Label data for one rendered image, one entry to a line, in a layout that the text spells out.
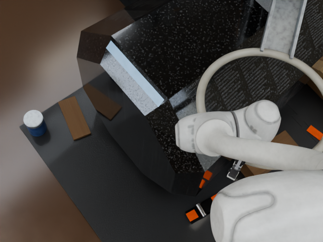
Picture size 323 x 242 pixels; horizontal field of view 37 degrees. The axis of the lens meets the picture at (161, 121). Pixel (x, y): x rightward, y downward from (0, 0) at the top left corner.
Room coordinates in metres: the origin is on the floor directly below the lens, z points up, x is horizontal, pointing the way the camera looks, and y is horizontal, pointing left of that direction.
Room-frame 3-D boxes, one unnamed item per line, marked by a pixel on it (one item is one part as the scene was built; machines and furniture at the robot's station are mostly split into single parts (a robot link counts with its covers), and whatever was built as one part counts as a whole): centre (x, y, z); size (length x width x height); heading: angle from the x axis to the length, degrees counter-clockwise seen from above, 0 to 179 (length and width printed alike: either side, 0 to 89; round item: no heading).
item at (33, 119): (1.01, 0.67, 0.08); 0.10 x 0.10 x 0.13
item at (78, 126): (1.09, 0.48, 0.02); 0.25 x 0.10 x 0.01; 30
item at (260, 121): (0.58, -0.26, 1.23); 0.13 x 0.11 x 0.16; 104
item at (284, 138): (0.96, -0.58, 0.07); 0.30 x 0.12 x 0.12; 130
